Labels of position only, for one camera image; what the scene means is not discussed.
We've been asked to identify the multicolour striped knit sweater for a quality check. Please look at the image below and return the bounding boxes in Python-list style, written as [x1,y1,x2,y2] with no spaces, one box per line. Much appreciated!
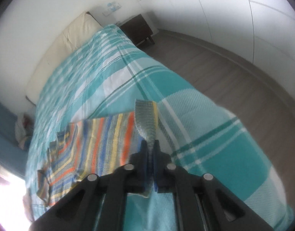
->
[36,100,158,208]

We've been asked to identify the dark wooden nightstand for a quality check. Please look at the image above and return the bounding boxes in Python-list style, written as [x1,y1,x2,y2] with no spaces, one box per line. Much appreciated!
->
[119,14,155,45]

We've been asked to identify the blue curtain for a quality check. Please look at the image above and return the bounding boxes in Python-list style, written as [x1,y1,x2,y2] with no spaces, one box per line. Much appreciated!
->
[0,103,28,179]

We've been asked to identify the wall socket panel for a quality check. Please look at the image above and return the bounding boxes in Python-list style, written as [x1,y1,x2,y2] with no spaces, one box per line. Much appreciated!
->
[103,2,121,17]

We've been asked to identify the teal white plaid bedspread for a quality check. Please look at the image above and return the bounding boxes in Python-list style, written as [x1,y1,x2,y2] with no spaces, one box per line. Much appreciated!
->
[25,24,294,230]

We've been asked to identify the cream padded headboard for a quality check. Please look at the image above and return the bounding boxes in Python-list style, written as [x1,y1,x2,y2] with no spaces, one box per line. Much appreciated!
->
[26,12,102,105]

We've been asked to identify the white wardrobe doors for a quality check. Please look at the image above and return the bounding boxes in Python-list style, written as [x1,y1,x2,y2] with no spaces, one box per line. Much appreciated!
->
[123,0,295,70]

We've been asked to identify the pile of clothes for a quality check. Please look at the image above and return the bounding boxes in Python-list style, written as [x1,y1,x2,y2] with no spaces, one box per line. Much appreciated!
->
[15,114,34,151]

